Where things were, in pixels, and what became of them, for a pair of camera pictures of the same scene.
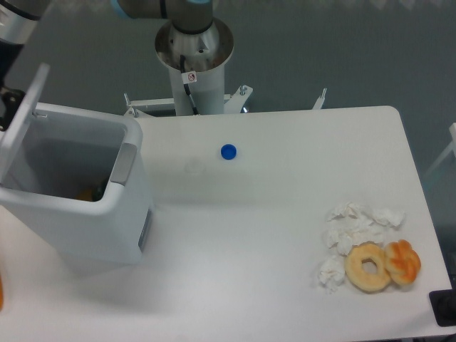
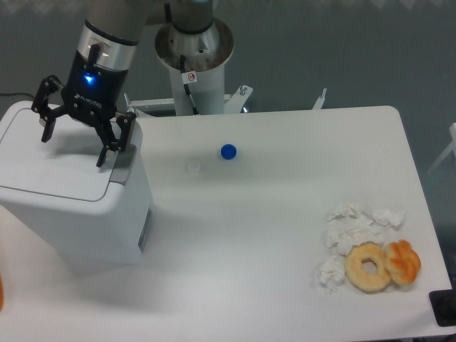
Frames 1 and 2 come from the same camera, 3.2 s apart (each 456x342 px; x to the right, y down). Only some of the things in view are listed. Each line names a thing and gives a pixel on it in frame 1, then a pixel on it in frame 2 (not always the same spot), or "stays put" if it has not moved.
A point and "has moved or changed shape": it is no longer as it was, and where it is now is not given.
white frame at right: (451, 147) stays put
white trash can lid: (13, 139) has moved or changed shape
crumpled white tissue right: (388, 216) stays put
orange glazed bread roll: (402, 261) stays put
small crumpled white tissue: (332, 273) stays put
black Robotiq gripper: (9, 53) to (90, 92)
